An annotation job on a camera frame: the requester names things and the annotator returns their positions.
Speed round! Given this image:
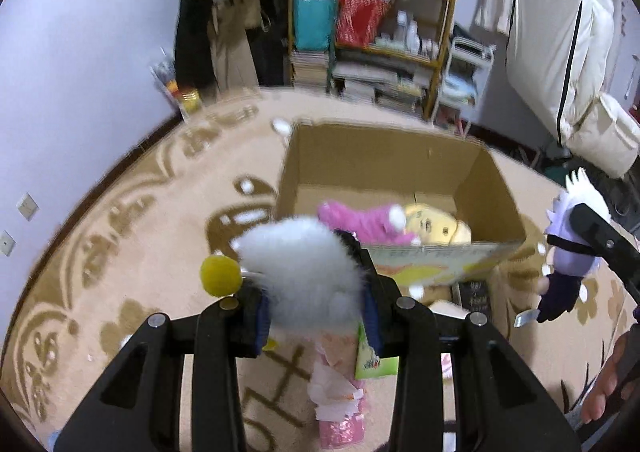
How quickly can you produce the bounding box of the cream tote bag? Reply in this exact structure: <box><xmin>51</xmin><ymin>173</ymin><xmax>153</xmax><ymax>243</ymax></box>
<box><xmin>566</xmin><ymin>93</ymin><xmax>640</xmax><ymax>179</ymax></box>

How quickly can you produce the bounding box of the yellow plush toy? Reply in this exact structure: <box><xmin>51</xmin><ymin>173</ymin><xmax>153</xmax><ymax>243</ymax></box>
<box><xmin>402</xmin><ymin>202</ymin><xmax>474</xmax><ymax>246</ymax></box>

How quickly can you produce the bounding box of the person's right hand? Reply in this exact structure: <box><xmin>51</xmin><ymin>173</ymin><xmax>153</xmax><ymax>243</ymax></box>
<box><xmin>581</xmin><ymin>332</ymin><xmax>640</xmax><ymax>426</ymax></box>

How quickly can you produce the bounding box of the white trolley cart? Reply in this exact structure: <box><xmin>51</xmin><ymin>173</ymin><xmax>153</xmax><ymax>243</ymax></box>
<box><xmin>434</xmin><ymin>36</ymin><xmax>497</xmax><ymax>130</ymax></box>

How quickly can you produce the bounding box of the wooden shelf with clutter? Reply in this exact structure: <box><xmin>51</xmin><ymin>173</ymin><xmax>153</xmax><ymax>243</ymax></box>
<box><xmin>286</xmin><ymin>0</ymin><xmax>464</xmax><ymax>123</ymax></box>

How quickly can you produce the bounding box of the red patterned bag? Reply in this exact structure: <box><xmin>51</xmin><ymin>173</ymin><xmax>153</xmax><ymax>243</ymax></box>
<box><xmin>336</xmin><ymin>0</ymin><xmax>393</xmax><ymax>47</ymax></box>

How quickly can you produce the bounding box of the black hanging garment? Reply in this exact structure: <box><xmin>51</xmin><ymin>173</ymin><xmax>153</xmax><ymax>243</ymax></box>
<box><xmin>174</xmin><ymin>0</ymin><xmax>217</xmax><ymax>90</ymax></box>

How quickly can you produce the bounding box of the green snack packet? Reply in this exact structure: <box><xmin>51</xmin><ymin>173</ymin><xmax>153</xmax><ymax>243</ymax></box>
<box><xmin>354</xmin><ymin>324</ymin><xmax>399</xmax><ymax>381</ymax></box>

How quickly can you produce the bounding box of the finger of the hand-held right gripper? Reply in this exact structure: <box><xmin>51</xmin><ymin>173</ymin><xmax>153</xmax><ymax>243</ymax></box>
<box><xmin>569</xmin><ymin>204</ymin><xmax>640</xmax><ymax>304</ymax></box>

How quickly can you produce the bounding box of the cardboard box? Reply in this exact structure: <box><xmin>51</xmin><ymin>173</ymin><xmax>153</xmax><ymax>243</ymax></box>
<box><xmin>274</xmin><ymin>121</ymin><xmax>529</xmax><ymax>289</ymax></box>

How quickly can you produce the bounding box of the black card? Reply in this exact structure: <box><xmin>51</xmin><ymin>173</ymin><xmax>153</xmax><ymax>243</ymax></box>
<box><xmin>451</xmin><ymin>278</ymin><xmax>494</xmax><ymax>324</ymax></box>

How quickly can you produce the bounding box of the group of white bottles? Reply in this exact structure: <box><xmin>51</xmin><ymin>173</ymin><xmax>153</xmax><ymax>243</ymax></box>
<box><xmin>375</xmin><ymin>12</ymin><xmax>441</xmax><ymax>58</ymax></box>

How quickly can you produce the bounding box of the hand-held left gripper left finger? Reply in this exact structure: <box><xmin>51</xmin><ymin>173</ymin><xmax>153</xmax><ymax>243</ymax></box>
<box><xmin>52</xmin><ymin>281</ymin><xmax>272</xmax><ymax>452</ymax></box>

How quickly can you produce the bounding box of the teal bag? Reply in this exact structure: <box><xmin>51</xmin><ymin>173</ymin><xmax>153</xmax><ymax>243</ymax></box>
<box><xmin>292</xmin><ymin>0</ymin><xmax>337</xmax><ymax>53</ymax></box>

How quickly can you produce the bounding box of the white down coat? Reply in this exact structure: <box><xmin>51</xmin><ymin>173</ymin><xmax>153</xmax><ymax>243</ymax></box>
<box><xmin>504</xmin><ymin>0</ymin><xmax>638</xmax><ymax>145</ymax></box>

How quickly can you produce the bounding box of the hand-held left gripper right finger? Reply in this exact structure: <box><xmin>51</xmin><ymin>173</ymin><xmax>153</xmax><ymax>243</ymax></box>
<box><xmin>334</xmin><ymin>229</ymin><xmax>584</xmax><ymax>452</ymax></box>

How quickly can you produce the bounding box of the stack of books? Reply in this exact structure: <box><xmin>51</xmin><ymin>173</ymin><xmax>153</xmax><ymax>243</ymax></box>
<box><xmin>291</xmin><ymin>49</ymin><xmax>433</xmax><ymax>117</ymax></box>

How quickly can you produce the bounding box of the white fluffy plush toy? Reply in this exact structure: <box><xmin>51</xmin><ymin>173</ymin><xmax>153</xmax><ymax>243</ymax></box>
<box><xmin>200</xmin><ymin>214</ymin><xmax>372</xmax><ymax>335</ymax></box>

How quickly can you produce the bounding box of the purple plush doll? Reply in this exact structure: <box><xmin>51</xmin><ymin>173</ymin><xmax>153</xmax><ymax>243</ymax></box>
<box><xmin>515</xmin><ymin>168</ymin><xmax>614</xmax><ymax>328</ymax></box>

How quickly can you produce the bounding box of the clear bin of colourful items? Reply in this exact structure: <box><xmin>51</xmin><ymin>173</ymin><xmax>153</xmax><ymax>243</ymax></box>
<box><xmin>149</xmin><ymin>48</ymin><xmax>205</xmax><ymax>124</ymax></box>

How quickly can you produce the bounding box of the pink packet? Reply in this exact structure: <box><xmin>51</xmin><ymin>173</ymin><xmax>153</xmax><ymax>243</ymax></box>
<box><xmin>306</xmin><ymin>332</ymin><xmax>369</xmax><ymax>450</ymax></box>

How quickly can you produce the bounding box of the pink plush toy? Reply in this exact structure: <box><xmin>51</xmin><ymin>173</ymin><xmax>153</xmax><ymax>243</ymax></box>
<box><xmin>316</xmin><ymin>199</ymin><xmax>422</xmax><ymax>248</ymax></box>

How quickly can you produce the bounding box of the beige patterned carpet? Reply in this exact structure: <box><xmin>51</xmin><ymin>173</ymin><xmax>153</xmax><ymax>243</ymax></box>
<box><xmin>0</xmin><ymin>87</ymin><xmax>640</xmax><ymax>452</ymax></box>

